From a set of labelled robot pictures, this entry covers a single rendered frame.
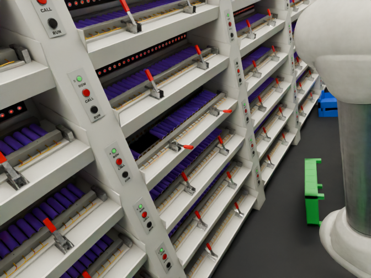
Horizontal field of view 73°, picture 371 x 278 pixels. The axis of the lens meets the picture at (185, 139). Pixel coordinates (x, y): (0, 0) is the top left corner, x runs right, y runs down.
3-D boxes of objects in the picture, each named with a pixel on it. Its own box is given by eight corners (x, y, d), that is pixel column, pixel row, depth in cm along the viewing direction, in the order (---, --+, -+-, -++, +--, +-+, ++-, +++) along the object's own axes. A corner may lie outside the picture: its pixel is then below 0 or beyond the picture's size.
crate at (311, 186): (307, 225, 126) (325, 227, 123) (304, 195, 117) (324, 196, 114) (306, 186, 150) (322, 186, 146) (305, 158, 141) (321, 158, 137)
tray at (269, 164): (293, 138, 186) (300, 123, 177) (261, 191, 148) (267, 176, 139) (268, 128, 195) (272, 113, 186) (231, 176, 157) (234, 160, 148)
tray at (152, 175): (236, 108, 116) (239, 90, 110) (146, 193, 78) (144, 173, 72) (199, 94, 125) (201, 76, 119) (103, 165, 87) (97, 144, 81)
